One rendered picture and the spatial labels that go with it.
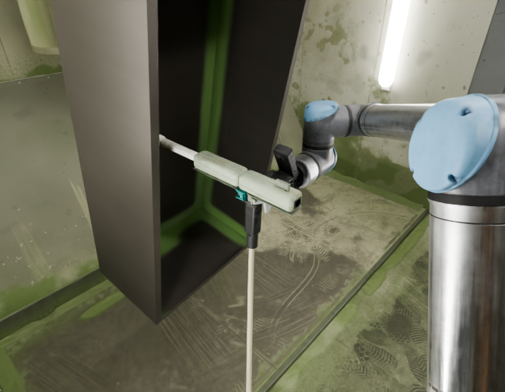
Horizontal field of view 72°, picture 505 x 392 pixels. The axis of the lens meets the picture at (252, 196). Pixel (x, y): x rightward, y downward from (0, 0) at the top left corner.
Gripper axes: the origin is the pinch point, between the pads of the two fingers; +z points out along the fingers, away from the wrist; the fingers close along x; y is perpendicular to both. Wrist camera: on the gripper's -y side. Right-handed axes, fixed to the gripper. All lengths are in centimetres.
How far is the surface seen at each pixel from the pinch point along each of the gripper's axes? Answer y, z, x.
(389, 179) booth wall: 89, -210, 20
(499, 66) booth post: -7, -204, -21
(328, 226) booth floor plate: 106, -140, 33
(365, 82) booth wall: 20, -210, 59
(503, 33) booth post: -25, -203, -17
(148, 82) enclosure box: -24.3, 12.0, 19.6
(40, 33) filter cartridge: -14, -20, 145
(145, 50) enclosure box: -30.4, 12.2, 19.1
